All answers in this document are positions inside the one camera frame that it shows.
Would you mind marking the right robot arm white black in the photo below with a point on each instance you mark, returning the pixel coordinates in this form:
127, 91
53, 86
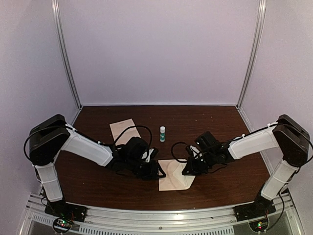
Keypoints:
285, 134

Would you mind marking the aluminium frame post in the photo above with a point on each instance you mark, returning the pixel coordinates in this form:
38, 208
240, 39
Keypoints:
64, 54
261, 14

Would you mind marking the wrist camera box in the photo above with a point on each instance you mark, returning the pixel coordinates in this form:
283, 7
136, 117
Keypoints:
193, 151
149, 155

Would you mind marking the right aluminium frame post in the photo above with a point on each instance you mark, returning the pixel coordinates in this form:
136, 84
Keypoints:
261, 14

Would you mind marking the left aluminium frame post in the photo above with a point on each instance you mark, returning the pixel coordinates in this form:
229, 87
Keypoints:
64, 54

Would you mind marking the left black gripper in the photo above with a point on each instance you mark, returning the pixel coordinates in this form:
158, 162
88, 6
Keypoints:
151, 174

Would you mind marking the beige envelope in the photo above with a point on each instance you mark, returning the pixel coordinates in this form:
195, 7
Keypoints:
174, 179

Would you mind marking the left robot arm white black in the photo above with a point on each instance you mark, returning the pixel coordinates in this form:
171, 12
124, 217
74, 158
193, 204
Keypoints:
49, 138

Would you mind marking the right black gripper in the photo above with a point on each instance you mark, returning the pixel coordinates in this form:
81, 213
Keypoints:
191, 167

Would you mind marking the green white glue stick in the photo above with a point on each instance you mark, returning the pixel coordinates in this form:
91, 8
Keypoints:
162, 133

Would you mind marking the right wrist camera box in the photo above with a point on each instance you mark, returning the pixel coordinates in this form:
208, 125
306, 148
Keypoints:
193, 151

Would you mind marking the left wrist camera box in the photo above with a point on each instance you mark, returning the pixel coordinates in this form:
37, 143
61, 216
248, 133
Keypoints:
149, 155

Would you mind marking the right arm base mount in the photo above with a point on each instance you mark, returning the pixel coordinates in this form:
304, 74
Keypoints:
255, 214

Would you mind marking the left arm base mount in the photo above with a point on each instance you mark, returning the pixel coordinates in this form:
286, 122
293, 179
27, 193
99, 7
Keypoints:
66, 217

